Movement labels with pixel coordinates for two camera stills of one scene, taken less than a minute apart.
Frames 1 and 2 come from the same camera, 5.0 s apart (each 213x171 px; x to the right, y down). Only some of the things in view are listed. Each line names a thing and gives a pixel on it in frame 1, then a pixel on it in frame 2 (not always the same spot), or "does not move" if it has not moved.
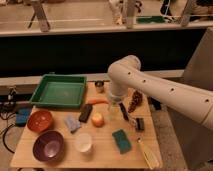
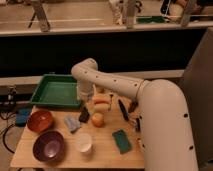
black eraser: x=85 y=110 does not move
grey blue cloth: x=72 y=123 does not move
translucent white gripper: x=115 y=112 → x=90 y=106
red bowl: x=40 y=121 does not move
